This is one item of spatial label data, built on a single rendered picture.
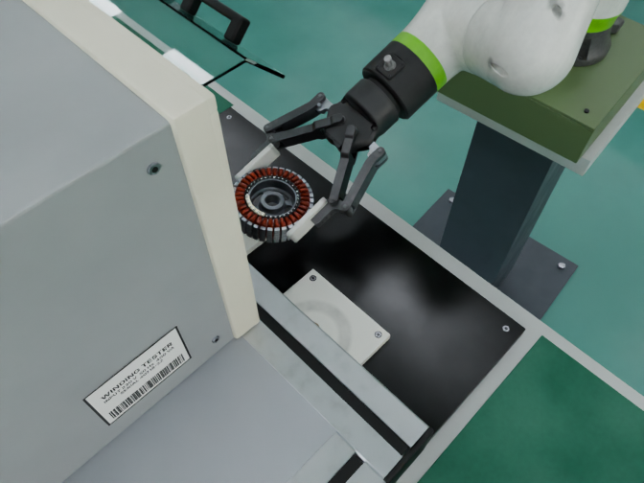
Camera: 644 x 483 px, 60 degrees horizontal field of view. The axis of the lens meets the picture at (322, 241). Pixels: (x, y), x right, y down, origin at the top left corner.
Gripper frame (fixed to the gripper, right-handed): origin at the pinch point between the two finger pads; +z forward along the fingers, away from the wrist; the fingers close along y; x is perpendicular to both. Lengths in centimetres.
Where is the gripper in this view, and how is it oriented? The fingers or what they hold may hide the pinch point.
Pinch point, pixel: (274, 199)
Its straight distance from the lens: 77.0
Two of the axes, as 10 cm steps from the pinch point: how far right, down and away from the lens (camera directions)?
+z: -7.3, 6.9, 0.2
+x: 2.8, 2.7, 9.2
